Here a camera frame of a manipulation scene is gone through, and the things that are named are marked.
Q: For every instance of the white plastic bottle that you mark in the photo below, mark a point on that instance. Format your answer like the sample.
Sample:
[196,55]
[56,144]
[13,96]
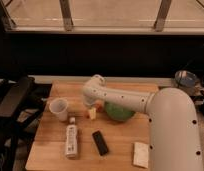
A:
[71,146]

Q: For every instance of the green bowl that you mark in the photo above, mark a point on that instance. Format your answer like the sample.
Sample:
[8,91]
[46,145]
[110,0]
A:
[117,112]

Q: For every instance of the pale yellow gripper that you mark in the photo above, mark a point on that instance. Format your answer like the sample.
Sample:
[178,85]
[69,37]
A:
[92,113]

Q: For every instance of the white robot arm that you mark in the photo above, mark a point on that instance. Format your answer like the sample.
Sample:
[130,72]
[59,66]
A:
[174,131]

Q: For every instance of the grey round device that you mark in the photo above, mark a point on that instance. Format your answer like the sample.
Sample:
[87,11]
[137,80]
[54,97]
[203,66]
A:
[185,79]

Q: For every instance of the orange pepper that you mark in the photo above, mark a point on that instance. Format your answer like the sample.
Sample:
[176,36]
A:
[98,107]

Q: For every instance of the black rectangular remote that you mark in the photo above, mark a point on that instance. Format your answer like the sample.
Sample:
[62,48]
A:
[100,143]

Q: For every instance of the white folded cloth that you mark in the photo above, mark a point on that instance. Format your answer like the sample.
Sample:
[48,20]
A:
[141,155]

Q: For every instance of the white ceramic cup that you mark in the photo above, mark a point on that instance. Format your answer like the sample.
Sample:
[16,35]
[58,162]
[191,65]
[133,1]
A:
[59,107]

